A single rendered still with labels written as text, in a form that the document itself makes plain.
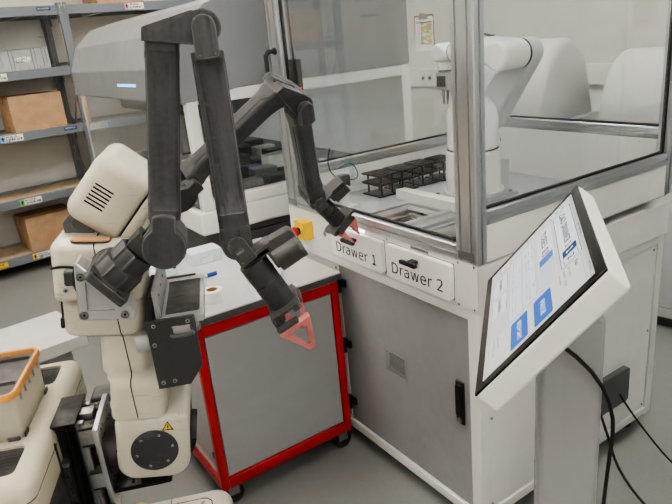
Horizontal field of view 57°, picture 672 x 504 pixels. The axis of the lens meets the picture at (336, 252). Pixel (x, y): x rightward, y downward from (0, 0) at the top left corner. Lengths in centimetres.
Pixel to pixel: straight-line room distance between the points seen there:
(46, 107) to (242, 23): 302
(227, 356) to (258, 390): 19
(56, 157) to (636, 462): 499
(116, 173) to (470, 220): 91
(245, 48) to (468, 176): 137
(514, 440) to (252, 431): 89
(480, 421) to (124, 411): 103
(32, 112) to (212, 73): 442
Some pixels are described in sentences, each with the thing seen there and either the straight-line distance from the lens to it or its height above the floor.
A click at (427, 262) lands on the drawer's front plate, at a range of 184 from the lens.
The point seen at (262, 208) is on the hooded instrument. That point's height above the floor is 86.
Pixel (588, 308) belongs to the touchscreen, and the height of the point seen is 113.
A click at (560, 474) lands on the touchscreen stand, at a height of 67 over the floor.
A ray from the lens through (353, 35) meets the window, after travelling 200.
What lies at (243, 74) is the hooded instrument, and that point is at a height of 145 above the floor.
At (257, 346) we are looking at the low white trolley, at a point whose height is 59.
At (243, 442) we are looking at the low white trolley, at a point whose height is 25.
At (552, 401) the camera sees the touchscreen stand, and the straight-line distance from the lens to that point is 133.
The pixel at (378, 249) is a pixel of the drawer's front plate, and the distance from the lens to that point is 201.
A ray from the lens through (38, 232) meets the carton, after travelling 557.
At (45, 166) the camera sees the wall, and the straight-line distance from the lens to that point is 597.
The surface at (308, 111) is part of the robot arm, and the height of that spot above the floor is 139.
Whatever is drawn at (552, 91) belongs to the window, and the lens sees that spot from 187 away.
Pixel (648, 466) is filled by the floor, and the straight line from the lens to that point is 262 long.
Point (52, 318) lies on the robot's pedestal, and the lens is 230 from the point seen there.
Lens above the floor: 156
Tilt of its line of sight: 19 degrees down
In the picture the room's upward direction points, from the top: 6 degrees counter-clockwise
